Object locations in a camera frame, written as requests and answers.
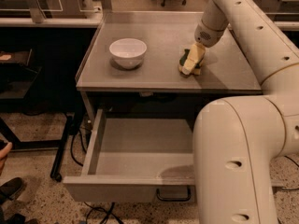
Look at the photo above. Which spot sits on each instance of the black shoe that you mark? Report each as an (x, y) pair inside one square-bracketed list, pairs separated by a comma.
[(10, 190)]

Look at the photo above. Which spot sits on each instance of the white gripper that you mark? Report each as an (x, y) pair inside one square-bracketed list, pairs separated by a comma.
[(207, 35)]

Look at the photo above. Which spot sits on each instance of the black side cart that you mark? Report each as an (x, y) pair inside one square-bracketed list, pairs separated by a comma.
[(17, 79)]

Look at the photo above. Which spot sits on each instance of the person's hand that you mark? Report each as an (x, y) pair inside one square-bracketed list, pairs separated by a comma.
[(3, 155)]

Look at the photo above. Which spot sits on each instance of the white horizontal rail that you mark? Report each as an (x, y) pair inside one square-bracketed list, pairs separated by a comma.
[(56, 23)]

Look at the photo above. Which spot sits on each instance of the open grey top drawer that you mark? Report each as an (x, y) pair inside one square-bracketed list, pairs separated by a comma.
[(128, 159)]

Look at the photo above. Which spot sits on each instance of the green and yellow sponge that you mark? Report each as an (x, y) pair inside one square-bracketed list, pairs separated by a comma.
[(183, 59)]

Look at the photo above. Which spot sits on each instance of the white ceramic bowl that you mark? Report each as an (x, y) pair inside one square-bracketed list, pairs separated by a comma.
[(128, 53)]

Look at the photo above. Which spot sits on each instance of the grey metal cabinet table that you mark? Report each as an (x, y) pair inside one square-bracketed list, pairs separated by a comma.
[(156, 89)]

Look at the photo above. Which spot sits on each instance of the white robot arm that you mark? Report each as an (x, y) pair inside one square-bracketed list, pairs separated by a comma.
[(235, 138)]

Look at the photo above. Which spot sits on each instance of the black drawer handle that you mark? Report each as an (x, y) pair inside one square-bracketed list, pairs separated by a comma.
[(172, 195)]

